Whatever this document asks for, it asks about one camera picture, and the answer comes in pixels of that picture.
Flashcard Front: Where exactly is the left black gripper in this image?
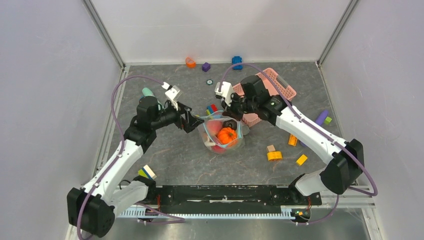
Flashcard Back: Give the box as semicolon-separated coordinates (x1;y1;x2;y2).
151;99;204;133

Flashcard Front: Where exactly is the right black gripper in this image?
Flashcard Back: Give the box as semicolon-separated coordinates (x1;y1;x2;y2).
221;91;257;122

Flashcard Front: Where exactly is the pink plastic basket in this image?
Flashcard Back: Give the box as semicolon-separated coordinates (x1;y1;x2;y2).
242;67;297;128

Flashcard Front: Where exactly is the pink toy peach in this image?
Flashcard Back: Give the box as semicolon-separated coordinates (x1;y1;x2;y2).
205;120;223;136

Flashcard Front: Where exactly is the white toy mushroom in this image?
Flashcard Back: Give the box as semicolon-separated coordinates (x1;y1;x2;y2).
202;133;216;147

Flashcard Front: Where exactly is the clear zip top bag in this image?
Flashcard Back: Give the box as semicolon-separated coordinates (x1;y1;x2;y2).
197;110;245;154

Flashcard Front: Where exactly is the red toy apple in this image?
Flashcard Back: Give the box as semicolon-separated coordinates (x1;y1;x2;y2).
211;145;226;154

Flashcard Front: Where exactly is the orange toy pumpkin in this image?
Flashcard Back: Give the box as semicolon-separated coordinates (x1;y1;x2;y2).
216;127;238;146

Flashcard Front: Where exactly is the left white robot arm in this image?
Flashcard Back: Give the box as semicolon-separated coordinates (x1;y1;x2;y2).
67;96;204;239

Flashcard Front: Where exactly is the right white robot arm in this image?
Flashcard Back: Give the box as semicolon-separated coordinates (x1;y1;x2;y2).
215;75;364;204

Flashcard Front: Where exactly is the multicolour toy brick block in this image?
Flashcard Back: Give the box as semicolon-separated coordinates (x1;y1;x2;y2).
206;104;218;115

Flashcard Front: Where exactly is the grey toy microphone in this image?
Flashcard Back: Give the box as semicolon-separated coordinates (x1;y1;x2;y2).
240;124;250;136

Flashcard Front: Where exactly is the blue toy car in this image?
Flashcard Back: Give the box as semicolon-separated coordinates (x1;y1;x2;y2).
231;55;243;70

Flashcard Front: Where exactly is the small wooden cube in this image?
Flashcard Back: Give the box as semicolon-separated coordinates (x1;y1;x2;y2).
266;145;276;153

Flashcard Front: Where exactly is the mint green toy microphone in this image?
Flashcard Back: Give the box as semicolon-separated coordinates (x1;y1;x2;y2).
139;87;164;110

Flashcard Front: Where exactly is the orange toy brick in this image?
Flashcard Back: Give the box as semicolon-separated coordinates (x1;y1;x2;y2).
288;134;298;147

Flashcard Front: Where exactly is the purple toy cube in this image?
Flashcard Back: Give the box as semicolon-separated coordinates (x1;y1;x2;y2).
201;62;211;72

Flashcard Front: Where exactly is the yellow toy brick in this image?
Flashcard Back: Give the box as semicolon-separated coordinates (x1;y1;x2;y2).
266;151;283;162

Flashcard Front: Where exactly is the white blue green block stack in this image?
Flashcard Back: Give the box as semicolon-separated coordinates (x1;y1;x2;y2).
138;165;157;180

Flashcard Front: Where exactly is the purple toy microphone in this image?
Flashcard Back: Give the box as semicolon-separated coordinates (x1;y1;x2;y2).
299;109;329;148

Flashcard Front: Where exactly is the small green cube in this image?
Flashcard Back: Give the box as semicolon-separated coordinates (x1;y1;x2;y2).
324;116;333;125

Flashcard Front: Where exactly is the small yellow block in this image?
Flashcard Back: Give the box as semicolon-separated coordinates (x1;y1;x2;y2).
296;154;308;166

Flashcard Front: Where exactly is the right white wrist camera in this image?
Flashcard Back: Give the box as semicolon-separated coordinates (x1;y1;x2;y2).
214;81;234;107

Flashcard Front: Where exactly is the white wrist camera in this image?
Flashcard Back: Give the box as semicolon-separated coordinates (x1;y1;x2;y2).
161;81;181;111
214;81;234;107

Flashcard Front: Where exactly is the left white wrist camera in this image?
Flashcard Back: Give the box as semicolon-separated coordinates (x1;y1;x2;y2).
161;81;181;111

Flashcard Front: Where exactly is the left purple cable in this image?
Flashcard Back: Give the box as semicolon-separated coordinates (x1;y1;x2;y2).
76;75;167;240

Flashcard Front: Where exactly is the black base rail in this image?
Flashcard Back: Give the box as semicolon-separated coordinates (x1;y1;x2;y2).
125;174;323;216

